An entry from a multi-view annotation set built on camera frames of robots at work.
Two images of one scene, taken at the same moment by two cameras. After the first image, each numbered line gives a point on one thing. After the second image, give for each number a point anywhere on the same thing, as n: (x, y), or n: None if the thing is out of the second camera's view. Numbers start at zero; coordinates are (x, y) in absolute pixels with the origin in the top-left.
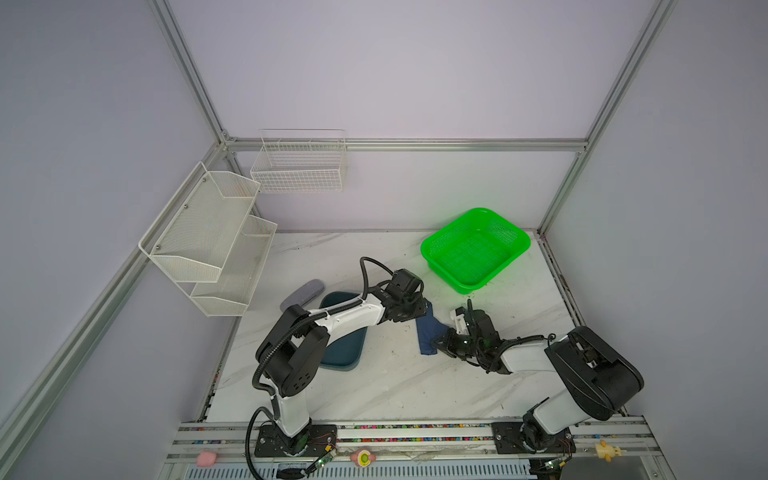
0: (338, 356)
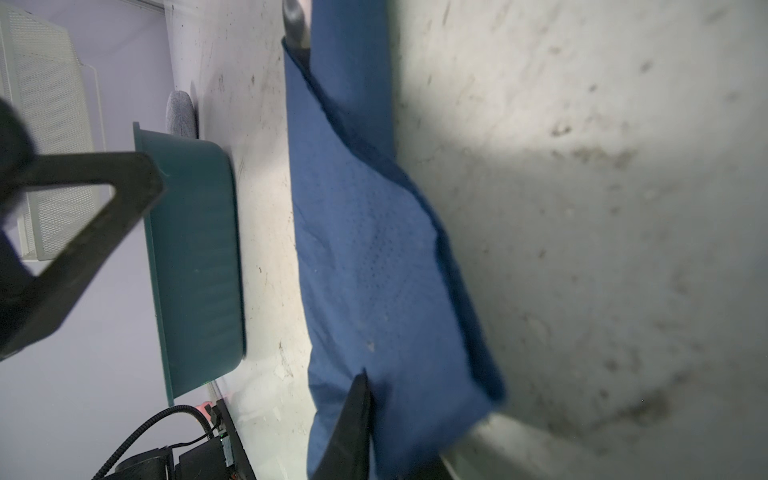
0: (297, 21)
